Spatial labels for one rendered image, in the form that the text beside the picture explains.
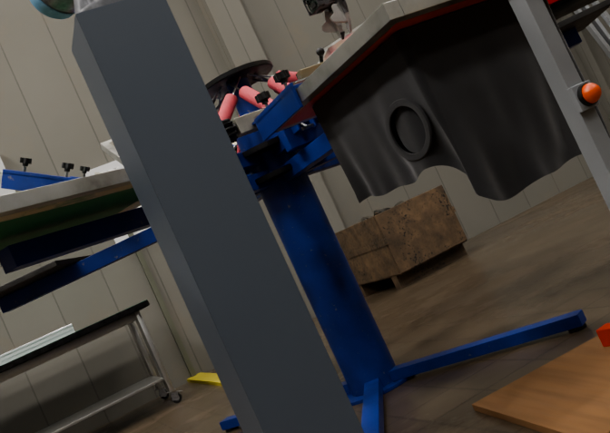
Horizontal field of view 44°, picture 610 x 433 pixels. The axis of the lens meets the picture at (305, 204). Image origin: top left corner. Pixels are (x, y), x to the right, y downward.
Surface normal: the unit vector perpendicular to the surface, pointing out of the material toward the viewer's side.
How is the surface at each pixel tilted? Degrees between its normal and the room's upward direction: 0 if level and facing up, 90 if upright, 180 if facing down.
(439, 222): 90
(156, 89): 90
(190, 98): 90
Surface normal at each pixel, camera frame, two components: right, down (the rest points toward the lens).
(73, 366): 0.33, -0.20
